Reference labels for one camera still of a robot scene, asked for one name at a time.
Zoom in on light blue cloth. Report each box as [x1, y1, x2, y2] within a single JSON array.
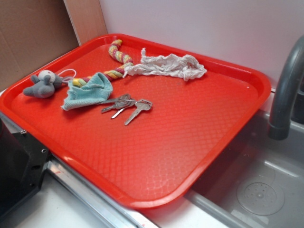
[[61, 72, 113, 111]]

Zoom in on silver key bunch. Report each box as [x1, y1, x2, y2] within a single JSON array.
[[98, 94, 152, 126]]

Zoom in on grey plush mouse toy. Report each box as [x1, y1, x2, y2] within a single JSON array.
[[23, 69, 76, 99]]

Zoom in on multicolored braided rope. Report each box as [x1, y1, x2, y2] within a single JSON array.
[[72, 39, 134, 87]]

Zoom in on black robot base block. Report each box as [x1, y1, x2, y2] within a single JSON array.
[[0, 121, 50, 220]]

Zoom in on grey sink faucet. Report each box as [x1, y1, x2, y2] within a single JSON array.
[[267, 36, 304, 140]]

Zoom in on crumpled white paper towel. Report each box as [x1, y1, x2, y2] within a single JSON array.
[[123, 48, 207, 81]]

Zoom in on grey plastic sink basin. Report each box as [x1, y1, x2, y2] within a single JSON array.
[[186, 111, 304, 228]]

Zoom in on red plastic tray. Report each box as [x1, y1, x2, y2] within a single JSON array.
[[0, 33, 272, 210]]

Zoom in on brown cardboard panel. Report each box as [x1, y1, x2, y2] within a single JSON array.
[[0, 0, 78, 90]]

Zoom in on silver metal rail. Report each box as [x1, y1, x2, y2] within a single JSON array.
[[47, 157, 157, 228]]

